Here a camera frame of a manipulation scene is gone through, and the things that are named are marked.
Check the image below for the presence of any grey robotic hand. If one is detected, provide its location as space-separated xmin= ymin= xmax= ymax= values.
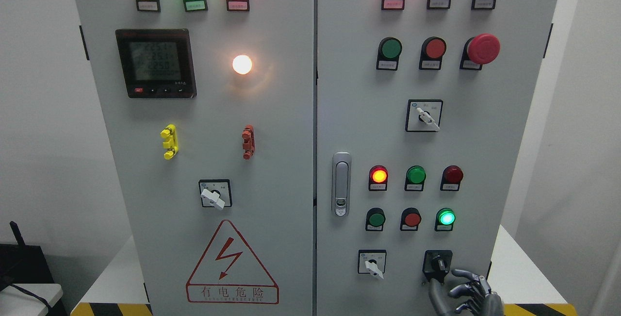
xmin=428 ymin=269 xmax=505 ymax=316

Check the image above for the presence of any black rotary knob switch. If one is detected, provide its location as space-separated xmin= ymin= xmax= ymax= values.
xmin=422 ymin=250 xmax=453 ymax=283

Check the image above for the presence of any green push button lower right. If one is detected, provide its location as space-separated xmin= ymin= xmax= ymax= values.
xmin=434 ymin=208 xmax=456 ymax=232

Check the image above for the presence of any green push button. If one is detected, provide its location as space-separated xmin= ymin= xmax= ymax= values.
xmin=364 ymin=207 xmax=386 ymax=232
xmin=376 ymin=37 xmax=402 ymax=71
xmin=434 ymin=208 xmax=456 ymax=232

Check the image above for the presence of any red push button lower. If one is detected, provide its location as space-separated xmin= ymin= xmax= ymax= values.
xmin=400 ymin=207 xmax=422 ymax=232

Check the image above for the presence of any red push button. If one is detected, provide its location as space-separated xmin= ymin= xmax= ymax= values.
xmin=419 ymin=36 xmax=447 ymax=70
xmin=400 ymin=207 xmax=422 ymax=232

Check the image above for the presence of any red indicator light lower right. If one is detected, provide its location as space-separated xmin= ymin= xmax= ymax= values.
xmin=441 ymin=165 xmax=464 ymax=192

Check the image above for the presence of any green push button lower left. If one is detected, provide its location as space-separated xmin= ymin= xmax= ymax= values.
xmin=364 ymin=207 xmax=386 ymax=232

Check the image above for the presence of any green indicator light lower middle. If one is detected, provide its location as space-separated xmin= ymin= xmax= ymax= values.
xmin=404 ymin=165 xmax=426 ymax=192

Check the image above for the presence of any red lit indicator lower left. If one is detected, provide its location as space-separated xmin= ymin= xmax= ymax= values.
xmin=368 ymin=165 xmax=388 ymax=191

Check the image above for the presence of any red emergency stop mushroom button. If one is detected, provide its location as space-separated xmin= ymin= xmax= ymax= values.
xmin=459 ymin=33 xmax=501 ymax=71

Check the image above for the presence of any red electric hazard warning sticker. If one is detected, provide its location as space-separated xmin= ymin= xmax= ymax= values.
xmin=186 ymin=219 xmax=279 ymax=304

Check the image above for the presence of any grey electrical control cabinet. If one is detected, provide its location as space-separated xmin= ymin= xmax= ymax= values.
xmin=76 ymin=0 xmax=557 ymax=316

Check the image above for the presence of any red push button upper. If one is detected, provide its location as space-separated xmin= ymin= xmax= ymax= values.
xmin=419 ymin=36 xmax=447 ymax=70

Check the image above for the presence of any green push button upper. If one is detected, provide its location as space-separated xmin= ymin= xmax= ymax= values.
xmin=376 ymin=37 xmax=402 ymax=71

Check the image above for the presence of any red terminal clip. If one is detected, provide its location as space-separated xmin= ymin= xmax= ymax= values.
xmin=242 ymin=124 xmax=255 ymax=160

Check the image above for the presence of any white lit indicator lamp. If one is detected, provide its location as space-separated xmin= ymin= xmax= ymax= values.
xmin=231 ymin=54 xmax=253 ymax=75

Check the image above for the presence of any yellow terminal clip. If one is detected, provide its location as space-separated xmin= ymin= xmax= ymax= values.
xmin=160 ymin=124 xmax=179 ymax=160

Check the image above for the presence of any black digital power meter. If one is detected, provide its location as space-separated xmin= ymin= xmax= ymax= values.
xmin=115 ymin=29 xmax=196 ymax=99

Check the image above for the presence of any black device with antenna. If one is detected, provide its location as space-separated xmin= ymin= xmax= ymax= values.
xmin=0 ymin=221 xmax=55 ymax=290

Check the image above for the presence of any white box lower left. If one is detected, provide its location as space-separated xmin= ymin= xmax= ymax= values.
xmin=0 ymin=283 xmax=64 ymax=316

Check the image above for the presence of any white selector switch lower right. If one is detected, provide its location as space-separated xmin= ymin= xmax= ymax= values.
xmin=358 ymin=249 xmax=387 ymax=280

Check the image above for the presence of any white selector switch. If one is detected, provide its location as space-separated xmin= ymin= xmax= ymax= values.
xmin=358 ymin=249 xmax=387 ymax=280
xmin=405 ymin=99 xmax=443 ymax=133

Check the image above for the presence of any silver door latch handle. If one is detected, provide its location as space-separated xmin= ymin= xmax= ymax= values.
xmin=332 ymin=152 xmax=351 ymax=217

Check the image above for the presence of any white selector switch upper right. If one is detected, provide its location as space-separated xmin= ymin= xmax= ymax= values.
xmin=405 ymin=99 xmax=443 ymax=133

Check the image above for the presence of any white selector switch left door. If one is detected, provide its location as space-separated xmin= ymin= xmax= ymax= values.
xmin=199 ymin=179 xmax=232 ymax=211

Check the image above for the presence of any black cable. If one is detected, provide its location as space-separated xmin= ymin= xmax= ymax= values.
xmin=0 ymin=273 xmax=55 ymax=310

